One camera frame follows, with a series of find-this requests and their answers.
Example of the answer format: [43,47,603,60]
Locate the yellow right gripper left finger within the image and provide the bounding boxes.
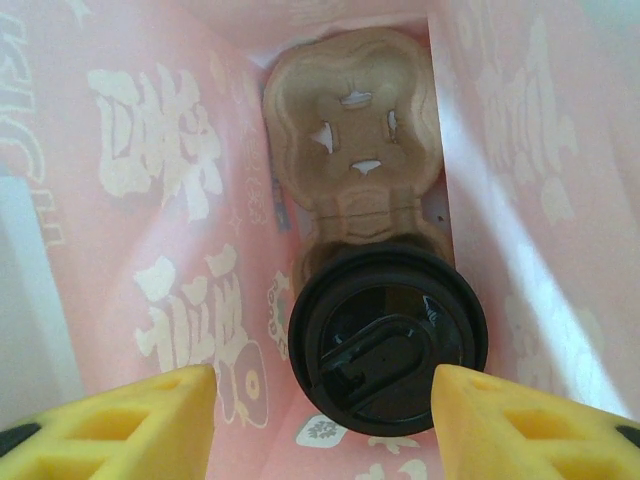
[0,363,218,480]

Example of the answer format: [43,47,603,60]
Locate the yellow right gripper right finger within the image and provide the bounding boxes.
[430,363,640,480]

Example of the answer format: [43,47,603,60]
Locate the single paper coffee cup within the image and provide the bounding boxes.
[287,243,489,437]

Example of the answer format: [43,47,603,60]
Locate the red paper takeout bag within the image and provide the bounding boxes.
[0,0,640,480]

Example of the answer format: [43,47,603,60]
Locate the brown pulp cup carrier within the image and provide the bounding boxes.
[261,24,455,289]

